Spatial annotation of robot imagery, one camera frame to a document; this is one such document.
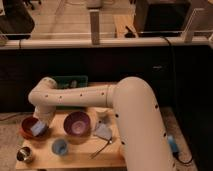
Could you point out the blue sponge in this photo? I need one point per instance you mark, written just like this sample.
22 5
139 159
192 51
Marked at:
38 128

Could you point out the red bowl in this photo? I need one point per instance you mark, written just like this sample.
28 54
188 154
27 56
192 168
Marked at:
25 126

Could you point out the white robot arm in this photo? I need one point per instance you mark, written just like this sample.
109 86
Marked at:
138 117

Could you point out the purple bowl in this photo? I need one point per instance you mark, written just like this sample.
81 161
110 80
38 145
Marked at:
77 123

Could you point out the green plastic bin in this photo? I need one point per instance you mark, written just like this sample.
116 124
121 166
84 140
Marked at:
69 82

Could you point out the grey blue cloth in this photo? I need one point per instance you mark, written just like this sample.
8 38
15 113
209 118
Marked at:
103 131

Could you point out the blue cup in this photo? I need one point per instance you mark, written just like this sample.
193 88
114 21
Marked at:
60 147

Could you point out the black box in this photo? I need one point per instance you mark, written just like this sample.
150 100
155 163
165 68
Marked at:
160 15

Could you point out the small metal cup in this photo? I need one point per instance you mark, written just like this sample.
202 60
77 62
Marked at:
25 155

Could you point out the black office chair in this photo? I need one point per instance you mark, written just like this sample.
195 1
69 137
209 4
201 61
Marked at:
16 23

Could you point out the grey vertical post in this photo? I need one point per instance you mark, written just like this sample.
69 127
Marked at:
95 28

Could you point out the white horizontal rail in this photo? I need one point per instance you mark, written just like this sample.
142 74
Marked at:
83 43

